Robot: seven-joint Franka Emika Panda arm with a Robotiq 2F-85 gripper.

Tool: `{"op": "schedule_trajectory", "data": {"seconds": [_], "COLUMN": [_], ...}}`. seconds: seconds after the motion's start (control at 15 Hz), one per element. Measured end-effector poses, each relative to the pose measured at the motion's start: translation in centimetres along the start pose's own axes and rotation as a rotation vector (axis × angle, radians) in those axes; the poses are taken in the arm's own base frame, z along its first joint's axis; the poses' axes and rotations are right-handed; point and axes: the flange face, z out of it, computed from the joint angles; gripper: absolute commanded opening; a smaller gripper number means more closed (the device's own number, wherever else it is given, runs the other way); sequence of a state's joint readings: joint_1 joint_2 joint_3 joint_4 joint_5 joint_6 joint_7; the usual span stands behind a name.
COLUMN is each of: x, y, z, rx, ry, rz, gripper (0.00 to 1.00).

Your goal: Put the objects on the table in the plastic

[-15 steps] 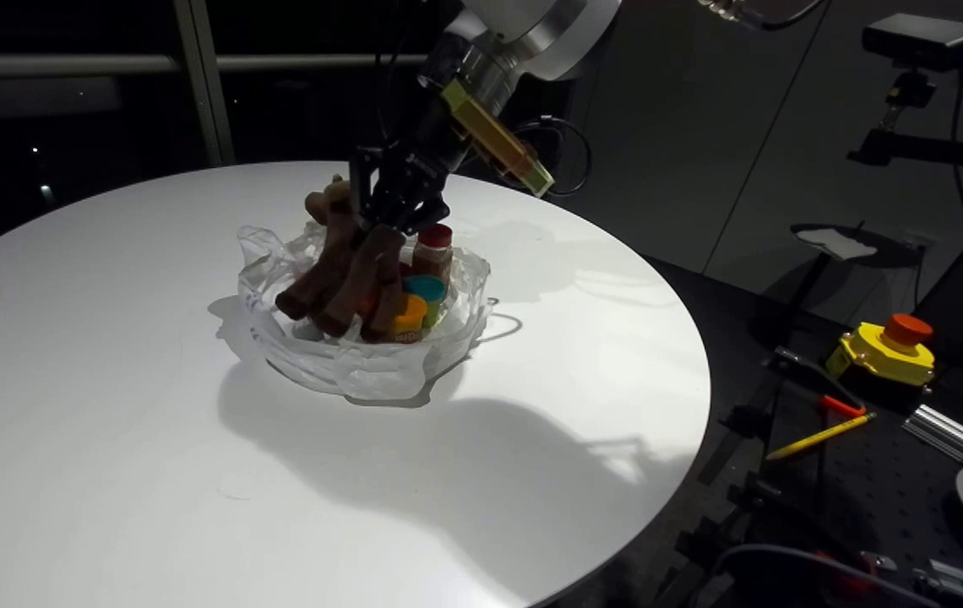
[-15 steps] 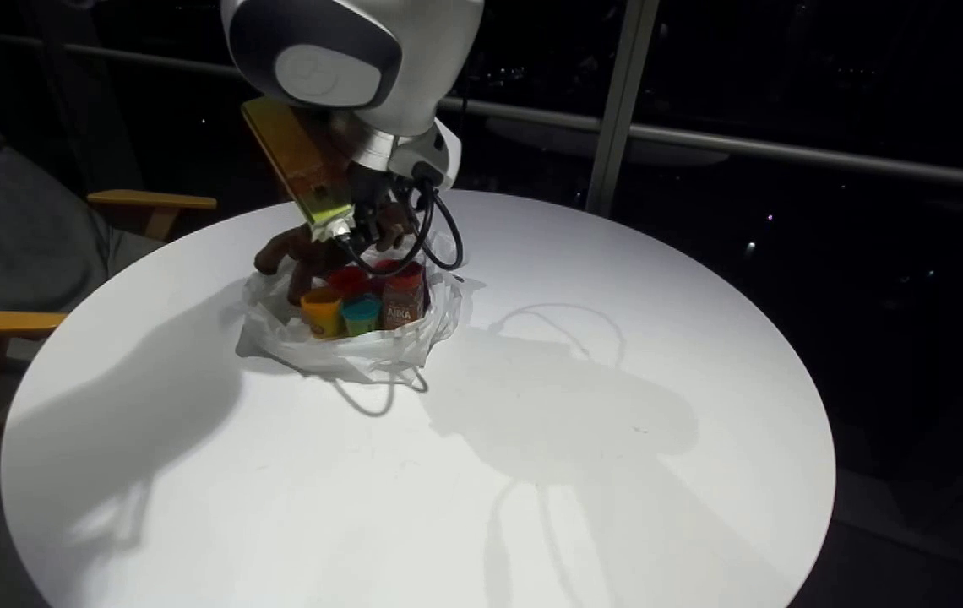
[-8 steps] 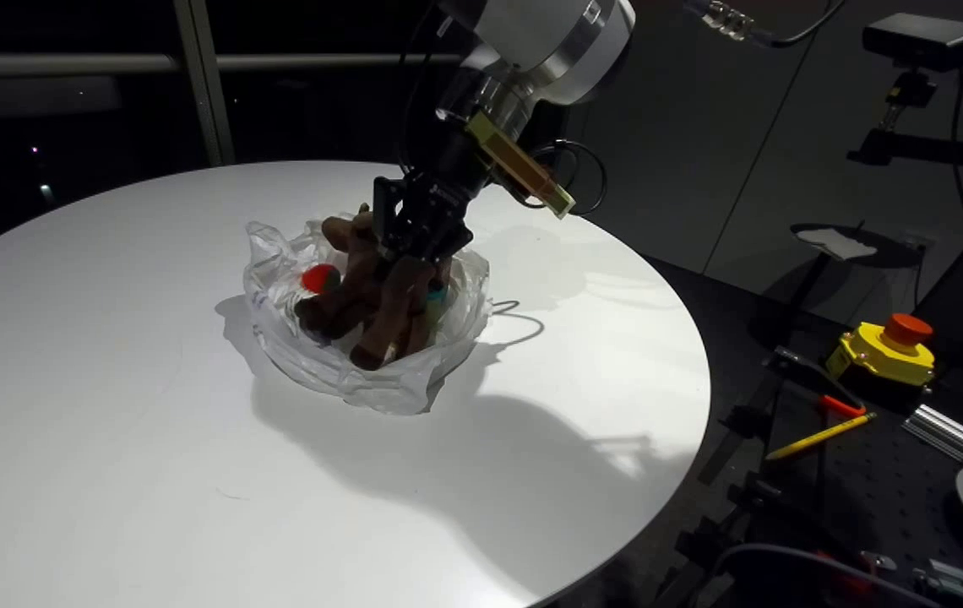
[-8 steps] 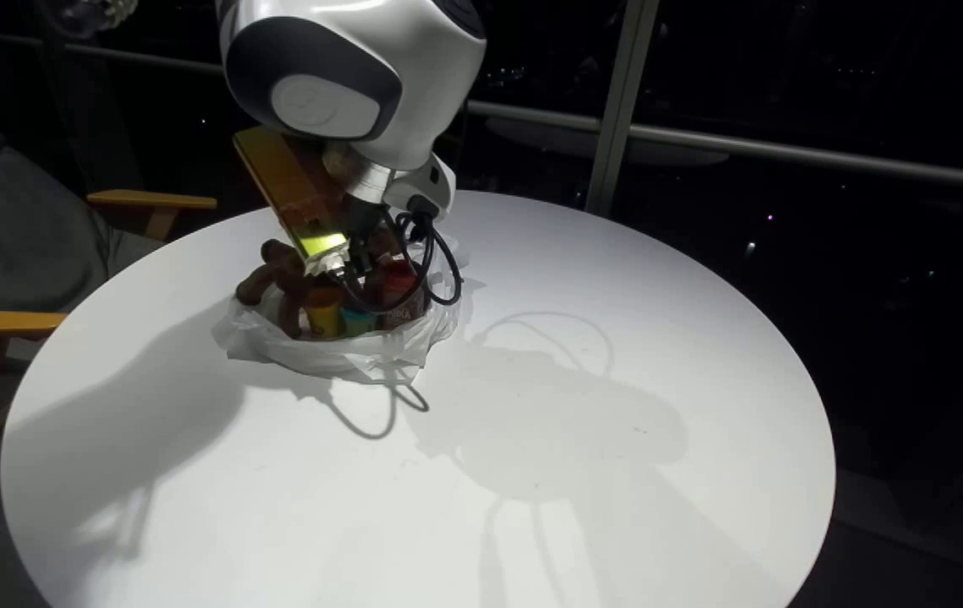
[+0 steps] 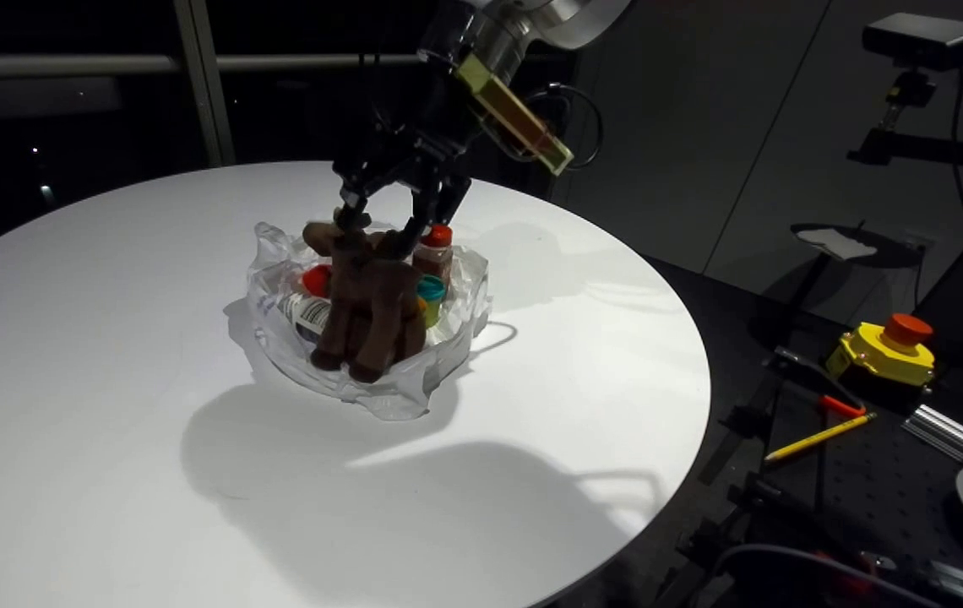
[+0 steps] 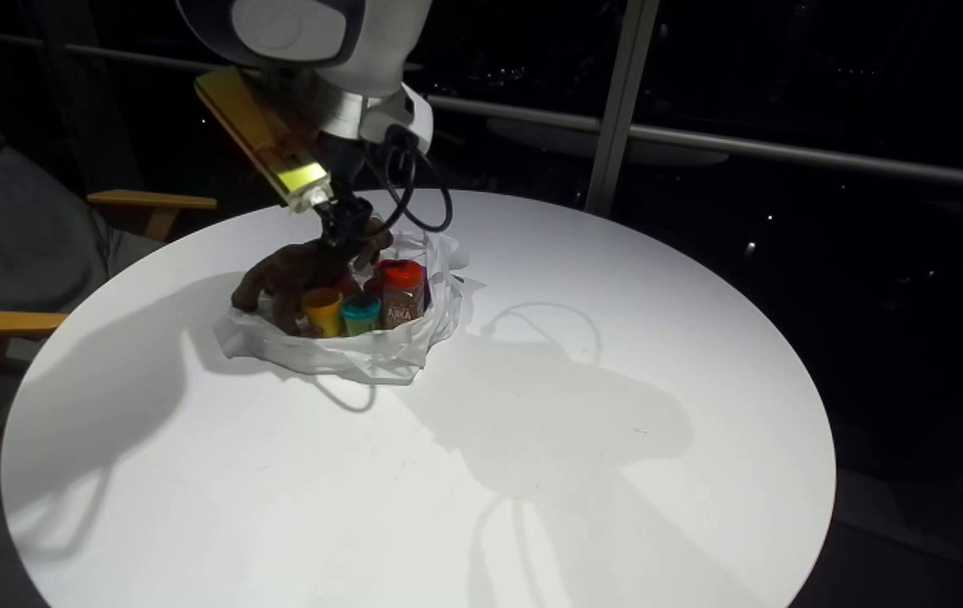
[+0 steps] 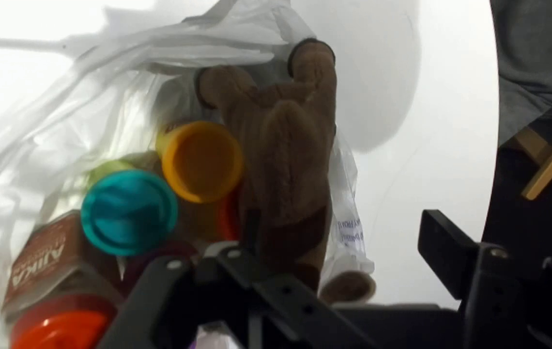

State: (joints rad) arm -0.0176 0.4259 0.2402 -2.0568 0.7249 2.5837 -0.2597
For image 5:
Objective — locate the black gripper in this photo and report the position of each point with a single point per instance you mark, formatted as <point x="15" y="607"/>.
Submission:
<point x="418" y="138"/>

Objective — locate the red cap spice jar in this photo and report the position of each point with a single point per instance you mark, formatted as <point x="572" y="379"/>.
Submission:
<point x="436" y="240"/>

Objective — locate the brown plush animal toy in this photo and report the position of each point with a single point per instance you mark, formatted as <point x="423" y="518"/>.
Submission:
<point x="365" y="305"/>

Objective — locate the white plastic bag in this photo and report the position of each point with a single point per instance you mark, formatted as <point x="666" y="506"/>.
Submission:
<point x="279" y="338"/>

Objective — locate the dark stand with grey plate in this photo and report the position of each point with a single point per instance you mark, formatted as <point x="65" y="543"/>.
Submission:
<point x="839" y="240"/>

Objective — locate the yellow pencil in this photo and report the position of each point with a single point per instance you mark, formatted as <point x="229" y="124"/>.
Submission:
<point x="819" y="439"/>

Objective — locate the yellow emergency stop button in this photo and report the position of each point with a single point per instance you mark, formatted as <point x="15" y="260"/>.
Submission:
<point x="882" y="349"/>

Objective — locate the aluminium profile bar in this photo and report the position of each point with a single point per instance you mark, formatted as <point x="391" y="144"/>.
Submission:
<point x="953" y="432"/>

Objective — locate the teal and red hand tools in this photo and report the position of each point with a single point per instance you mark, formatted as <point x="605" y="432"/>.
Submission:
<point x="953" y="584"/>

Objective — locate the light grey window post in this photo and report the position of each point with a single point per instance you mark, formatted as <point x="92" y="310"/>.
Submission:
<point x="203" y="78"/>

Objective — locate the grey metal window rail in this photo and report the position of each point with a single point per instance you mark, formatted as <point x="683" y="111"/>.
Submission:
<point x="77" y="66"/>

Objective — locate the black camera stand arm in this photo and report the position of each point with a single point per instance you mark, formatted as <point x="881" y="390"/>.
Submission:
<point x="930" y="146"/>

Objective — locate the black camera box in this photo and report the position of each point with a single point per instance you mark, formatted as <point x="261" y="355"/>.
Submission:
<point x="926" y="37"/>

